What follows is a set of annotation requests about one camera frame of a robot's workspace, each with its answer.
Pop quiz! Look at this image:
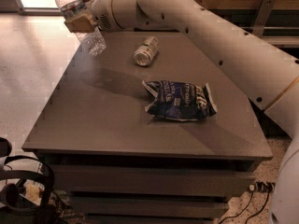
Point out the black power cable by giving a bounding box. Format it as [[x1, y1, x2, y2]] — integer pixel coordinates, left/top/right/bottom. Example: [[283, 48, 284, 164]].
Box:
[[218, 189, 271, 224]]

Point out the right metal shelf bracket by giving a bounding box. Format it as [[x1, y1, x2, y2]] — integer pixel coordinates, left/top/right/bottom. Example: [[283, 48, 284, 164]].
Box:
[[252, 0, 277, 37]]

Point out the grey drawer cabinet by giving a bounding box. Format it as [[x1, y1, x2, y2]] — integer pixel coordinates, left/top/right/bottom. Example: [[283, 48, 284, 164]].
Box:
[[24, 32, 272, 224]]

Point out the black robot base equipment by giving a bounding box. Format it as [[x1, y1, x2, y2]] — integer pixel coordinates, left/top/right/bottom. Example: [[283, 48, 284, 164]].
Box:
[[0, 137, 66, 224]]

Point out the clear plastic water bottle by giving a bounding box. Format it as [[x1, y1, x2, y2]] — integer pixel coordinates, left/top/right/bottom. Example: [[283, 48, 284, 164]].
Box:
[[55, 0, 107, 57]]

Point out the silver soda can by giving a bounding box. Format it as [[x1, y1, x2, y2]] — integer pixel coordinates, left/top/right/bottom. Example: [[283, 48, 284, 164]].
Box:
[[134, 36, 159, 66]]

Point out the white power strip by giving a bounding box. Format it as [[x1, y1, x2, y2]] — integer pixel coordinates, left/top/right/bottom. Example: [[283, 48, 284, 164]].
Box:
[[249, 181, 275, 193]]

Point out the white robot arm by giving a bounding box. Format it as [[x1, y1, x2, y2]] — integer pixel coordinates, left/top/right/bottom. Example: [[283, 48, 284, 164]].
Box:
[[65, 0, 299, 224]]

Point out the blue crumpled chip bag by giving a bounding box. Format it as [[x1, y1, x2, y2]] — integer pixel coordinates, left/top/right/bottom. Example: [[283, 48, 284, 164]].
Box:
[[142, 80, 218, 121]]

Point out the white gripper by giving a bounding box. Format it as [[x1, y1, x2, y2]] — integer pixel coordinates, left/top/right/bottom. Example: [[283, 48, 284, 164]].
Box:
[[64, 0, 121, 33]]

